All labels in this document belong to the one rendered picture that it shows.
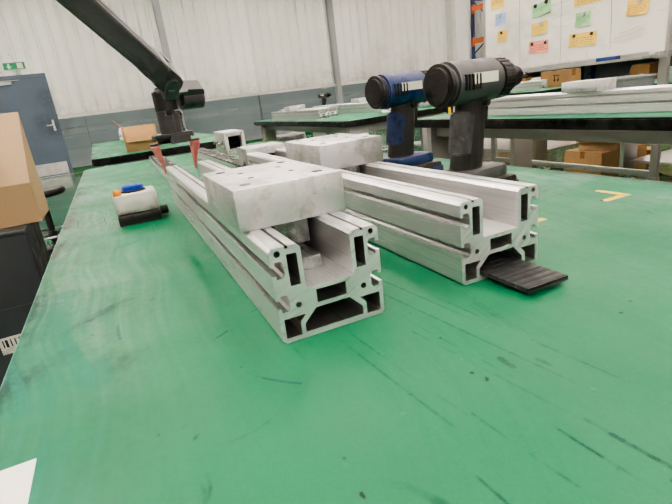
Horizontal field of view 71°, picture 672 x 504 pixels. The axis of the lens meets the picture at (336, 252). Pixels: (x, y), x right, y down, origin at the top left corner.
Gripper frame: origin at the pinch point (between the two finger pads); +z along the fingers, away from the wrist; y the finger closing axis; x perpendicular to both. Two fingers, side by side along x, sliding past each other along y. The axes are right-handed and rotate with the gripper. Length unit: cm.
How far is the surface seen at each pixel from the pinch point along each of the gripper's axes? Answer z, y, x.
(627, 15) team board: -33, 282, 80
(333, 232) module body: -2, 3, -95
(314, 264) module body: 1, 1, -94
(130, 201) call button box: 0.9, -13.8, -34.4
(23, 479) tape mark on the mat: 5, -23, -104
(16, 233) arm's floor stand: 6.2, -38.2, -13.3
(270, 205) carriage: -5, -2, -91
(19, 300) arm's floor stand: 21.2, -42.2, -13.2
